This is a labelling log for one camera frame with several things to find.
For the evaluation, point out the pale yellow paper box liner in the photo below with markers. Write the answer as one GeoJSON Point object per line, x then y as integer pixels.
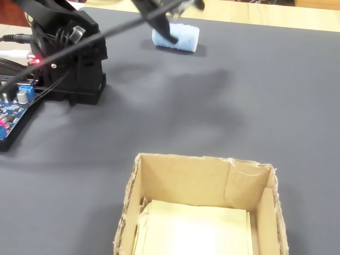
{"type": "Point", "coordinates": [199, 231]}

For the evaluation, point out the grey table mat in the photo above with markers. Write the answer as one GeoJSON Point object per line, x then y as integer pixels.
{"type": "Point", "coordinates": [186, 119]}

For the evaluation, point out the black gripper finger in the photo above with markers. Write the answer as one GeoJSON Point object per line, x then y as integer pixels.
{"type": "Point", "coordinates": [159, 24]}

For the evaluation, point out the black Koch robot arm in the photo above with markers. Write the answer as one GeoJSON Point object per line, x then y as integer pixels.
{"type": "Point", "coordinates": [79, 66]}

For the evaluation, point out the open cardboard box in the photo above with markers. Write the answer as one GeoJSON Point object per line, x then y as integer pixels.
{"type": "Point", "coordinates": [186, 180]}

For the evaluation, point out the white blue yarn-wrapped block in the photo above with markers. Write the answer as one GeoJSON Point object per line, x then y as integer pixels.
{"type": "Point", "coordinates": [187, 38]}

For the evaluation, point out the blue circuit board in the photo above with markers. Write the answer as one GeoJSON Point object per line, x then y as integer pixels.
{"type": "Point", "coordinates": [13, 111]}

